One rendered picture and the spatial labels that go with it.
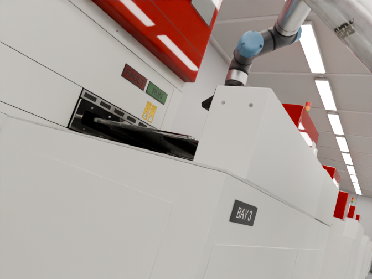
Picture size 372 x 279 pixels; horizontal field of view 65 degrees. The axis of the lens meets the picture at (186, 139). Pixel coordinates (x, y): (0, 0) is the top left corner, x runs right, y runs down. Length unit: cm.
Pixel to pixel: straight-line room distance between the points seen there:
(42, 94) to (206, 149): 55
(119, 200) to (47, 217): 17
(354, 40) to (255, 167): 26
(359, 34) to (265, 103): 19
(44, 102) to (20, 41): 16
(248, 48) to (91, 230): 72
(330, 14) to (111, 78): 68
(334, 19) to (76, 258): 56
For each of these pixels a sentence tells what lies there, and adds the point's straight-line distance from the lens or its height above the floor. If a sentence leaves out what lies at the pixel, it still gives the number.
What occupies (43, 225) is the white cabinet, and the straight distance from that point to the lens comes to 58.
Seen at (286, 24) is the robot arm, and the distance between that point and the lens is 98.
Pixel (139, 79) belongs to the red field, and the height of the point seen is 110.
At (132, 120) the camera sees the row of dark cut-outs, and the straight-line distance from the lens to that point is 107.
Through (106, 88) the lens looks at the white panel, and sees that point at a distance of 99.
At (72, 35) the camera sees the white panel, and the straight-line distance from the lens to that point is 93.
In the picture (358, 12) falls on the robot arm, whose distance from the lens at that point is 55.
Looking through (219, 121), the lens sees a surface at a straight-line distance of 46.
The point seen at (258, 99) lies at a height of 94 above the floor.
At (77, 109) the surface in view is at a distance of 92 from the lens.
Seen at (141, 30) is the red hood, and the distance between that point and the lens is 103.
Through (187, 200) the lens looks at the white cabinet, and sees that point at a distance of 38.
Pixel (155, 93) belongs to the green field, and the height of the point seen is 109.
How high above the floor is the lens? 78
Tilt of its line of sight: 9 degrees up
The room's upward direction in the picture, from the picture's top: 18 degrees clockwise
